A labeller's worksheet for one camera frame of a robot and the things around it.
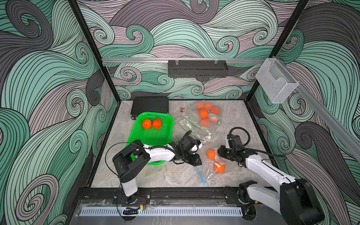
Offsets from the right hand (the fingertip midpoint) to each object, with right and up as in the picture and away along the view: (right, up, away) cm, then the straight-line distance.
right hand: (217, 151), depth 87 cm
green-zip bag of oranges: (-7, +20, +14) cm, 25 cm away
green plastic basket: (-37, +8, +10) cm, 39 cm away
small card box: (-22, +27, +25) cm, 42 cm away
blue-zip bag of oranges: (-5, -6, -10) cm, 12 cm away
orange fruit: (-40, +17, +10) cm, 45 cm away
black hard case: (-56, +31, +23) cm, 68 cm away
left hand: (-11, -5, -7) cm, 14 cm away
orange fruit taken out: (-47, +17, +10) cm, 51 cm away
